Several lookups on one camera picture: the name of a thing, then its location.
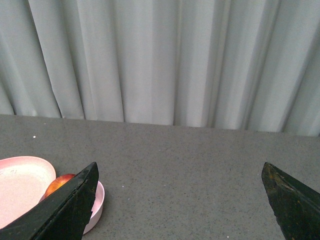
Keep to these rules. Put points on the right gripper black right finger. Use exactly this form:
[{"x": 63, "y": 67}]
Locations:
[{"x": 295, "y": 205}]

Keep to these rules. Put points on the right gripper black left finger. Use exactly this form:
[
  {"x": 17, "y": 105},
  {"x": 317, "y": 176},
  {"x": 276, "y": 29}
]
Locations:
[{"x": 63, "y": 215}]

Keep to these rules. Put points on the pink plate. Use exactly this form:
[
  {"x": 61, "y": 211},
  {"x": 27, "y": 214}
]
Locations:
[{"x": 23, "y": 182}]

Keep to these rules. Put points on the white curtain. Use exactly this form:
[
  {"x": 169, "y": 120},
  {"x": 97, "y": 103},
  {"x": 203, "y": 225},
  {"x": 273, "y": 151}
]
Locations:
[{"x": 227, "y": 64}]

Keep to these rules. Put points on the red yellow apple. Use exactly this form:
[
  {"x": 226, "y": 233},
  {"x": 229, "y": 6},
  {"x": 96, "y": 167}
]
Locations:
[{"x": 57, "y": 183}]

